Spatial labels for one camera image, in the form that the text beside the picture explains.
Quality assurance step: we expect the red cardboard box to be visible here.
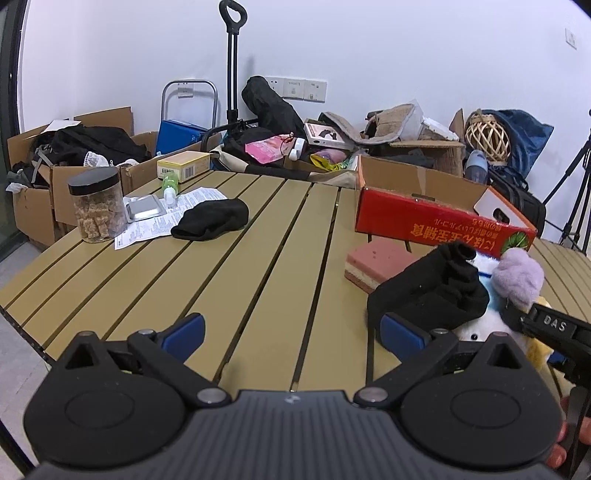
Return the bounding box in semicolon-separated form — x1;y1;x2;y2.
355;154;539;259

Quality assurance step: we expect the silver blister pack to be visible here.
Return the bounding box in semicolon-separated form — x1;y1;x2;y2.
124;194;167;223

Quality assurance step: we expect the clear jar with black lid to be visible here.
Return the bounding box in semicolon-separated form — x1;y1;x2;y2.
68;167;126;244

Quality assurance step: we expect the large open cardboard box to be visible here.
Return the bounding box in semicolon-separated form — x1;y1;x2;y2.
7;106;134;247

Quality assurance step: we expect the black clothes pile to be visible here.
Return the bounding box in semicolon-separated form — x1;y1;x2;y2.
32;124;151;168

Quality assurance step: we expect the pink packet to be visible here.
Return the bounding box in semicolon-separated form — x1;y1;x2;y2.
245;135;294;164

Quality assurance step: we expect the black sock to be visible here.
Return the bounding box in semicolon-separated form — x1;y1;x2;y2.
367;241;490;333
171;198;250;241

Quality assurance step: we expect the pink and white sponge block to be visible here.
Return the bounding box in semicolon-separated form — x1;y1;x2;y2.
344;239;421;295

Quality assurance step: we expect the black equipment case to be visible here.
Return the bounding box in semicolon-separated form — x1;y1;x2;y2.
487;168;547;238

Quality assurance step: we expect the black rolled bag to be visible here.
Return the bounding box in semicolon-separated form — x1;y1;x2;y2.
241;76;305;139

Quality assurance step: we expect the green and yellow packet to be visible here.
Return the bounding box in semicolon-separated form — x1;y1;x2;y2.
310;150;358;172

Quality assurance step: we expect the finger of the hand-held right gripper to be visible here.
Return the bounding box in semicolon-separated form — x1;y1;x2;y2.
501;299;591;356
547;351;591;386

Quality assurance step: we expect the fluffy plush toy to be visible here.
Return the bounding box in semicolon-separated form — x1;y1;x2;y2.
452;248;571;402

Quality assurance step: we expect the beige canvas bag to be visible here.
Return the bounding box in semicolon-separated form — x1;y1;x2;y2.
210;148;356;185

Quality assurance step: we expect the white cloth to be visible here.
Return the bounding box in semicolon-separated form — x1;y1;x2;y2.
83;150;139;168

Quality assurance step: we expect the white paper leaflet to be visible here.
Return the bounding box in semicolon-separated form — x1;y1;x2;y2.
114;187;227;251

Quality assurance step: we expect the worn cardboard box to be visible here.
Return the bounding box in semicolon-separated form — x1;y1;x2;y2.
390;108;467;178

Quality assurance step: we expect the white box with dark picture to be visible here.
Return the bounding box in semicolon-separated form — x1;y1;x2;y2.
303;119;354;149

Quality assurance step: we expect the black tripod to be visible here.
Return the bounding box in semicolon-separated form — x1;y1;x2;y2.
542;108;591;252

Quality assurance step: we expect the dark blue bag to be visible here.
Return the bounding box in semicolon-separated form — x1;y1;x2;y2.
480;109;554;172

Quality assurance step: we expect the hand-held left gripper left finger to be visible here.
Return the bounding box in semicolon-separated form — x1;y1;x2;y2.
65;313;232;408

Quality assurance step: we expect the beige felt item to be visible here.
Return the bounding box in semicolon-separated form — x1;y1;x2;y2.
318;104;423;146

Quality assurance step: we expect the black wagon cart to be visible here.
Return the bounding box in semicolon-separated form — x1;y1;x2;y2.
201;0;259;153

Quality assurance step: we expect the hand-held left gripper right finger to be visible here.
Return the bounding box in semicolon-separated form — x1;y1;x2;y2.
353;313;532;409

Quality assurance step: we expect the silver folding trolley frame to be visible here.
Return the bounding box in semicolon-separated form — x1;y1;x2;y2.
161;80;219;130

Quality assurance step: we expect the flat white box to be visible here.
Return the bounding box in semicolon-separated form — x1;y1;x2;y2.
422;117;460;141

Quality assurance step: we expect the person's right hand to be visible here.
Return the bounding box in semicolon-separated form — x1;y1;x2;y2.
544;394;571;469

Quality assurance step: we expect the yellow carton box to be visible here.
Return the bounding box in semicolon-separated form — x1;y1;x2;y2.
157;151;212;183

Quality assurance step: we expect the wicker ball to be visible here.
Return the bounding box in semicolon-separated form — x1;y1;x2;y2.
464;111;509;162

